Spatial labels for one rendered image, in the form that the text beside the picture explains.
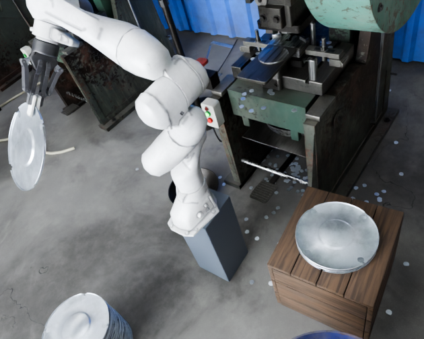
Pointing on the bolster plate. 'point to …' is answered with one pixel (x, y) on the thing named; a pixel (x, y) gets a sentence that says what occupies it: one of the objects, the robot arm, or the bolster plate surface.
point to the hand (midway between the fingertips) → (33, 105)
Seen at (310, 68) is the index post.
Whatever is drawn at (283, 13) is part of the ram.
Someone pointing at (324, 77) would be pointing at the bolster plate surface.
